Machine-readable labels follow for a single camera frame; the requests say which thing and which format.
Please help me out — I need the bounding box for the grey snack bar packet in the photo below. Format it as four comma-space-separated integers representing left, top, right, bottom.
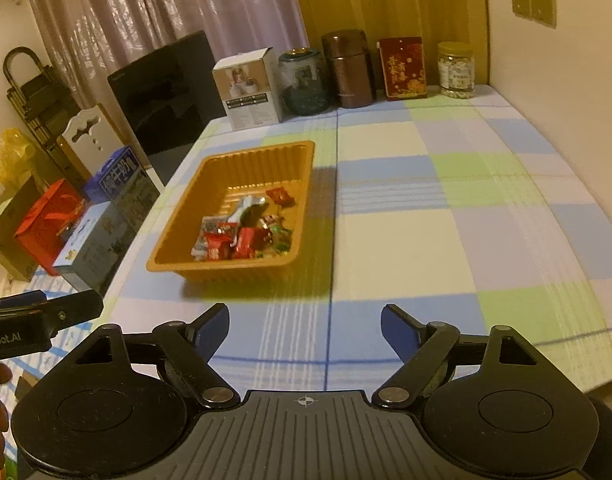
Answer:
191, 216, 238, 261

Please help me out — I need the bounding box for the green candy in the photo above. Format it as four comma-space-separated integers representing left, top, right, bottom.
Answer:
269, 223, 292, 254

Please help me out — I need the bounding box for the green white snack packet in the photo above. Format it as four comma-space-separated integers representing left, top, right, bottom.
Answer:
227, 195, 268, 228

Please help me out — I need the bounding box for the dark red candy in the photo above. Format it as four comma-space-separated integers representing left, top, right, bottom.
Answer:
259, 214, 283, 232

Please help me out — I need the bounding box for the light blue box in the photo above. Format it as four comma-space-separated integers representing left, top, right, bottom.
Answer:
53, 202, 136, 295

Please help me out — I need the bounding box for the red gift bag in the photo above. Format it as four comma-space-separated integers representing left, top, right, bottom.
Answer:
14, 179, 87, 276

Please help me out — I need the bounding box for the brown cardboard box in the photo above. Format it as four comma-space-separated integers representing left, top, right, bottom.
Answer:
0, 177, 40, 282

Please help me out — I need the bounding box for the small red snack packet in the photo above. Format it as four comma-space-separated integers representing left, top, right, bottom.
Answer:
233, 226, 269, 259

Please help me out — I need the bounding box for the yellow plastic bag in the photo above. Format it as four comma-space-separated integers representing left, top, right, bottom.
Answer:
0, 128, 40, 191

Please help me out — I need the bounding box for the orange plastic tray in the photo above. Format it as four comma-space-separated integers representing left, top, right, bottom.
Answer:
146, 140, 315, 283

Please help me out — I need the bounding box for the checkered tablecloth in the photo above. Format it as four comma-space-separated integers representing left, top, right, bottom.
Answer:
0, 84, 612, 461

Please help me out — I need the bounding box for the blue milk carton box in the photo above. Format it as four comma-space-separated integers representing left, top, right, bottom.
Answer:
84, 146, 160, 232

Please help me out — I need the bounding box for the white wooden rack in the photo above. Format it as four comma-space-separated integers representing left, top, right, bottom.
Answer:
58, 103, 150, 183

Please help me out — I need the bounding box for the red orange candy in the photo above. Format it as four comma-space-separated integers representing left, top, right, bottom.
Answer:
266, 186, 295, 207

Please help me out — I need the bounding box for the dark folding rack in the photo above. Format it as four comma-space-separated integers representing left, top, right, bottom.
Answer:
2, 47, 90, 192

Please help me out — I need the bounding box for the black chair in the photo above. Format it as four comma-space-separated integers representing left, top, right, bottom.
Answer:
108, 30, 225, 183

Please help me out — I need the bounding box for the white product box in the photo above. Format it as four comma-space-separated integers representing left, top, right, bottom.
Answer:
213, 47, 283, 130

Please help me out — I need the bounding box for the green glass jar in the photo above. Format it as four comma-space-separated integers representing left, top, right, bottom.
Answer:
279, 48, 330, 116

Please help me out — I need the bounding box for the pink curtain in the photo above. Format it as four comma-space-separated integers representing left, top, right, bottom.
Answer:
29, 0, 307, 113

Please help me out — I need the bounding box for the red gift box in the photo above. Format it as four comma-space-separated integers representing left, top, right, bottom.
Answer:
376, 37, 428, 101

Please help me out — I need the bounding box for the clear jar with nuts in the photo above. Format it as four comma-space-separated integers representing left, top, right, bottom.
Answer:
437, 41, 475, 99

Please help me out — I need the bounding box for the brown metal canister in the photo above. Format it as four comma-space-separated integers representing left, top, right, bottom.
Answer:
321, 29, 376, 108

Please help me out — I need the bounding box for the double wall socket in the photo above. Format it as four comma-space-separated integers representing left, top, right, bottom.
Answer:
511, 0, 556, 28

